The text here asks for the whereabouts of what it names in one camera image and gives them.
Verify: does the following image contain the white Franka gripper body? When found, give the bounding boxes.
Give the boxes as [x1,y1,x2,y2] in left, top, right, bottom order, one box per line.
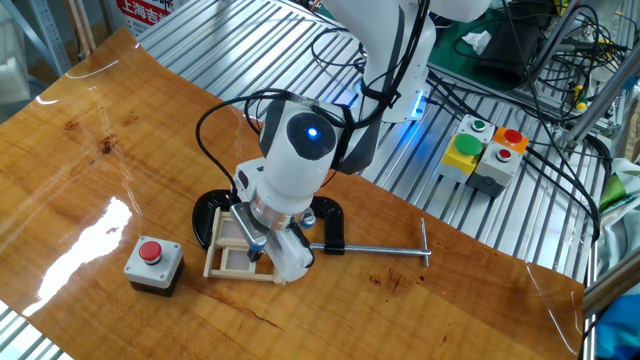
[233,158,316,284]

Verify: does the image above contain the miniature wooden sliding window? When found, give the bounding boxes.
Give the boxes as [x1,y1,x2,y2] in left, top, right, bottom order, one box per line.
[202,207,289,287]

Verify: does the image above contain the black C-clamp with steel screw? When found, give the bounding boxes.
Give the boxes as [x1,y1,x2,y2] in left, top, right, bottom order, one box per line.
[192,188,432,268]

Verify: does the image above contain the wood-grain mat sheet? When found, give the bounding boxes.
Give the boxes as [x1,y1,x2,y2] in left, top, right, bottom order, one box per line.
[0,27,585,360]

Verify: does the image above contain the grey box with red button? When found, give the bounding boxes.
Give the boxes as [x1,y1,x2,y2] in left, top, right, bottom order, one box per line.
[123,234,185,298]

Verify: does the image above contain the yellow box with green button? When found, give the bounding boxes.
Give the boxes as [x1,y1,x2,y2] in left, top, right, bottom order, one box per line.
[435,132,485,185]

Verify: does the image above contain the grey box small red button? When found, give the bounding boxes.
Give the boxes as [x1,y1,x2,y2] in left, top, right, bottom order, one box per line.
[467,141,524,199]

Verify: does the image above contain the grey box small green button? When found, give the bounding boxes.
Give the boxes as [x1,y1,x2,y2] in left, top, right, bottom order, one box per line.
[457,113,497,144]

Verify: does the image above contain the orange box with red button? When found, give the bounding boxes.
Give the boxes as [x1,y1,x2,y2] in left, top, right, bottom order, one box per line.
[492,125,530,155]

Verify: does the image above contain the green mat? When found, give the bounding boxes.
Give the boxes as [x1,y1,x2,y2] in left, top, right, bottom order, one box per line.
[427,0,571,94]

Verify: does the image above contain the white carton with red print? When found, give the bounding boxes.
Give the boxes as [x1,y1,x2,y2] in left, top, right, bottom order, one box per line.
[114,0,176,37]

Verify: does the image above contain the crumpled white paper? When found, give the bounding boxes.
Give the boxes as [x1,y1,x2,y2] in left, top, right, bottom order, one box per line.
[460,29,494,55]

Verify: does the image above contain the wooden slats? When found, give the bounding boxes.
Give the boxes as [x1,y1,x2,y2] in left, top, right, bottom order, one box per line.
[62,0,96,61]

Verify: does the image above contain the black bag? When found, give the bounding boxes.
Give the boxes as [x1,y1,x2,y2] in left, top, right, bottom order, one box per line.
[472,14,546,86]

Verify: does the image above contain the aluminium profile beam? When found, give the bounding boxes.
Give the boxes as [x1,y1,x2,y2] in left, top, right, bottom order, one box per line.
[564,47,640,146]
[582,254,640,316]

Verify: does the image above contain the green and white bag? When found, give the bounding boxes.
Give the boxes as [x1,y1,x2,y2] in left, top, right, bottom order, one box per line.
[597,157,640,266]

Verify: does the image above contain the blue cloth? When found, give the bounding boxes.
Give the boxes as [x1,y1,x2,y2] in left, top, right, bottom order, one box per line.
[594,294,640,360]

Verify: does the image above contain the silver gripper mount bracket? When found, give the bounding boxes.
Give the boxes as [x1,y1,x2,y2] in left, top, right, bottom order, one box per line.
[229,202,317,251]

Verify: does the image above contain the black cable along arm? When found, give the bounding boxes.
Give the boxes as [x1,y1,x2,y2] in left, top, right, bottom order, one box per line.
[194,87,431,201]

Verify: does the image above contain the black button box cables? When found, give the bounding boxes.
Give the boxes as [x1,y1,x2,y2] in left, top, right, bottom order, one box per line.
[519,134,604,246]

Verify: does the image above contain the grey metal shelf frame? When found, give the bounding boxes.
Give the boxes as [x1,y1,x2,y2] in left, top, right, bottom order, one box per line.
[0,0,71,76]

